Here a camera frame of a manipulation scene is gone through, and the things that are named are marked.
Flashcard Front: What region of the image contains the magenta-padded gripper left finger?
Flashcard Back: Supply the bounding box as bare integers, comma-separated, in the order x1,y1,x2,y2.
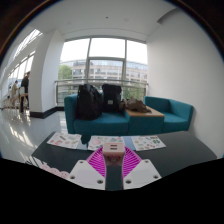
67,148,108,191

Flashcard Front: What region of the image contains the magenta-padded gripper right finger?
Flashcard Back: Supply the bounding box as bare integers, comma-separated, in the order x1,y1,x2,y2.
121,148,163,191

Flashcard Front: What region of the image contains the printed sticker sheet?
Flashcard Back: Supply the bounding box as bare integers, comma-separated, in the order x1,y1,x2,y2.
46,131,83,150
87,135,126,152
130,134,167,152

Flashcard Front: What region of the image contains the teal sofa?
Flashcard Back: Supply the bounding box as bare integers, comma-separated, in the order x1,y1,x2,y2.
63,93,195,137

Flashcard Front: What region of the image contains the wooden sofa table top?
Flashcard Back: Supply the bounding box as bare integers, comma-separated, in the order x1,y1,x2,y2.
125,107,166,118

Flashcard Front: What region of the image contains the brown jacket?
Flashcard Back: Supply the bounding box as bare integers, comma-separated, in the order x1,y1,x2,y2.
120,97,152,114

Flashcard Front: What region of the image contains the large black backpack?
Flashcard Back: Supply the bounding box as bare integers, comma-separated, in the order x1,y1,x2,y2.
75,83,104,121

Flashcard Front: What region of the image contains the black backpack with white label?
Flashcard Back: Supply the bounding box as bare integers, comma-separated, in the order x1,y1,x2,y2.
101,83,123,114

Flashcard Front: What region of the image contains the metal window railing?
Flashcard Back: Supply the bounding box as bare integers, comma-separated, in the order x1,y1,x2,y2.
54,78,149,106

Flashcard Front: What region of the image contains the person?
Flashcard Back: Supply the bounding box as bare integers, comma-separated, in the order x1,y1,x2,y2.
19,71,31,114
10,79,20,108

